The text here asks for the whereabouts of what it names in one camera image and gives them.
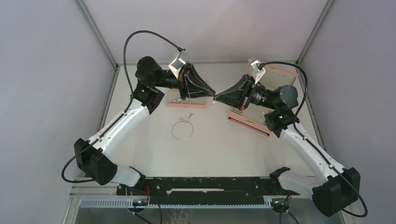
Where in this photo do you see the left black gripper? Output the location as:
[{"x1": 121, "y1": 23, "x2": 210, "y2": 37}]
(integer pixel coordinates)
[{"x1": 153, "y1": 61, "x2": 215, "y2": 101}]

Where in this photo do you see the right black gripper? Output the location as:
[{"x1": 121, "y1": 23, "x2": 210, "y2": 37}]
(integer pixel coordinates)
[{"x1": 214, "y1": 74, "x2": 278, "y2": 111}]

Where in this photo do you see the pink compartment tray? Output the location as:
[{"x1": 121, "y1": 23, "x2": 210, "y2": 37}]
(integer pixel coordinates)
[{"x1": 166, "y1": 90, "x2": 207, "y2": 109}]

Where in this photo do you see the pink jewelry box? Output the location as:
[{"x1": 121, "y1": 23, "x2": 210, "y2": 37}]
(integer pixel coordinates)
[{"x1": 228, "y1": 62, "x2": 301, "y2": 136}]

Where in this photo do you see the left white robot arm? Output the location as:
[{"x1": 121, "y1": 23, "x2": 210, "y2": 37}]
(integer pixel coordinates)
[{"x1": 74, "y1": 53, "x2": 215, "y2": 195}]

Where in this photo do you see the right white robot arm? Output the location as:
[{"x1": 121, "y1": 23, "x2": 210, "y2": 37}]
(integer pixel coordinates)
[{"x1": 213, "y1": 74, "x2": 361, "y2": 217}]

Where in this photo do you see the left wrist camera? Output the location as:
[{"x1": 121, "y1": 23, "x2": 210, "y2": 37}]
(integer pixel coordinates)
[{"x1": 168, "y1": 49, "x2": 188, "y2": 79}]

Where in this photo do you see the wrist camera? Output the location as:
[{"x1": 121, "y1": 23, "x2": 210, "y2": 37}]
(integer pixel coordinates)
[
  {"x1": 168, "y1": 49, "x2": 188, "y2": 79},
  {"x1": 247, "y1": 57, "x2": 266, "y2": 84}
]

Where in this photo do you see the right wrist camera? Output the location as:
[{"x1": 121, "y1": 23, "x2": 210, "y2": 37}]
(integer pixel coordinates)
[{"x1": 247, "y1": 57, "x2": 266, "y2": 84}]

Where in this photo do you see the silver bangle ring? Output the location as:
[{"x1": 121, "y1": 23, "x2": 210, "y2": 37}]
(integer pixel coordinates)
[{"x1": 171, "y1": 119, "x2": 194, "y2": 141}]

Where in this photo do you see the right black cable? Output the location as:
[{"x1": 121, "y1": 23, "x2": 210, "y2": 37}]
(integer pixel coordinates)
[{"x1": 260, "y1": 61, "x2": 368, "y2": 218}]

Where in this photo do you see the black mounting rail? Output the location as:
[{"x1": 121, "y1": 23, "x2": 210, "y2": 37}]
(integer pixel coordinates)
[{"x1": 116, "y1": 176, "x2": 289, "y2": 203}]

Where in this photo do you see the white slotted cable duct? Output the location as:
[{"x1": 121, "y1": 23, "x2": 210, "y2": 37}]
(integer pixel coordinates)
[{"x1": 80, "y1": 198, "x2": 273, "y2": 209}]

